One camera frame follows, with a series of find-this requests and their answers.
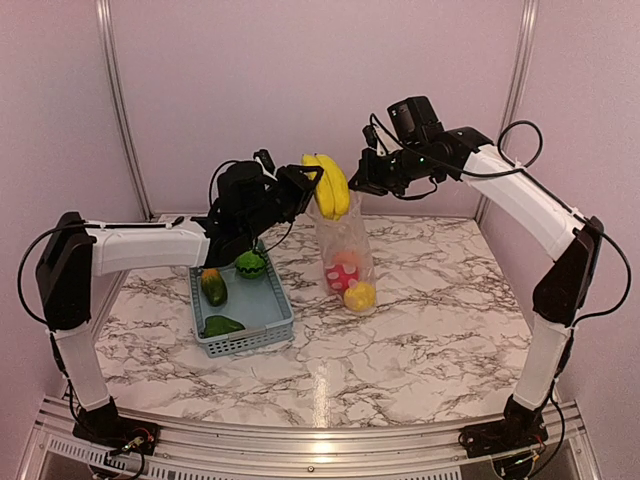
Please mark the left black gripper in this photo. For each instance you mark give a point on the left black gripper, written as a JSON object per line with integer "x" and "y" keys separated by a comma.
{"x": 302, "y": 187}

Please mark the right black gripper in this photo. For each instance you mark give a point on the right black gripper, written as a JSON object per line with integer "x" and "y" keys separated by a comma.
{"x": 367, "y": 179}

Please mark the yellow toy banana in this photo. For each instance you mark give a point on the yellow toy banana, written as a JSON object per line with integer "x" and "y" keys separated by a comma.
{"x": 332, "y": 192}

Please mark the clear zip top bag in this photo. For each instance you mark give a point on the clear zip top bag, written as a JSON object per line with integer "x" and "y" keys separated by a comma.
{"x": 347, "y": 234}

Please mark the orange toy fruit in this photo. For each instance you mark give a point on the orange toy fruit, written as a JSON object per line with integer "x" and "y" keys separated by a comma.
{"x": 346, "y": 257}

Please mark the red toy apple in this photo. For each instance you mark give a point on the red toy apple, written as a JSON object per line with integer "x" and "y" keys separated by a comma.
{"x": 340, "y": 277}

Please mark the green toy watermelon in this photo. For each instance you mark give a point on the green toy watermelon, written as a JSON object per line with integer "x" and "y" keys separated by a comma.
{"x": 250, "y": 265}

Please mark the yellow toy pear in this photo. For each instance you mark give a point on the yellow toy pear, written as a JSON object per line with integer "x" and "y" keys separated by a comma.
{"x": 360, "y": 297}

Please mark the blue-grey perforated plastic basket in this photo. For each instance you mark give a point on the blue-grey perforated plastic basket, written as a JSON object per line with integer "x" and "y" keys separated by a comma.
{"x": 260, "y": 304}

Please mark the green orange toy mango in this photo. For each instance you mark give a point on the green orange toy mango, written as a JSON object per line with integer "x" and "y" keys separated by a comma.
{"x": 213, "y": 287}

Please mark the green toy pepper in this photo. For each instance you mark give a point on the green toy pepper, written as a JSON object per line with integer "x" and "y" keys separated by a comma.
{"x": 217, "y": 325}

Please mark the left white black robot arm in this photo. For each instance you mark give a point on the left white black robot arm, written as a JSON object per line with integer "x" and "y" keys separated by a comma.
{"x": 77, "y": 251}

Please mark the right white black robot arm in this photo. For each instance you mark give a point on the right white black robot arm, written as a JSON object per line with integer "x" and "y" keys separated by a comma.
{"x": 572, "y": 241}

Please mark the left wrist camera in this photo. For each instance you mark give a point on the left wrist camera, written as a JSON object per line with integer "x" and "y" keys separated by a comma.
{"x": 245, "y": 183}

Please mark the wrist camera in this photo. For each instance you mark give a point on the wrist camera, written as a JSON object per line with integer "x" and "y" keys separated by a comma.
{"x": 414, "y": 120}
{"x": 245, "y": 183}

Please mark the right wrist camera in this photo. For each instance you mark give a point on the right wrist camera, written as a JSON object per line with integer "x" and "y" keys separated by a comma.
{"x": 414, "y": 120}

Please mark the right aluminium corner post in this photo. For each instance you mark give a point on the right aluminium corner post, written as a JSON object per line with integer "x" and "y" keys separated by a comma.
{"x": 522, "y": 62}

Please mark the aluminium corner post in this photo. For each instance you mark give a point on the aluminium corner post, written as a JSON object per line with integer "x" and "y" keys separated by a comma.
{"x": 108, "y": 42}
{"x": 522, "y": 62}

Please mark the left aluminium corner post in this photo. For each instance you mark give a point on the left aluminium corner post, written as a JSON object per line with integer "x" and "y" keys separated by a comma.
{"x": 108, "y": 42}

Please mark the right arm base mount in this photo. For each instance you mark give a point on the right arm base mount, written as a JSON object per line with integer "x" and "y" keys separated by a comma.
{"x": 519, "y": 428}

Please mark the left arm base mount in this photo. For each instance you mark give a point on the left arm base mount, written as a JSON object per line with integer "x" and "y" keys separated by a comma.
{"x": 105, "y": 426}

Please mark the aluminium front frame rail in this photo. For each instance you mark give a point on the aluminium front frame rail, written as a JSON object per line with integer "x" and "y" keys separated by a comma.
{"x": 190, "y": 449}

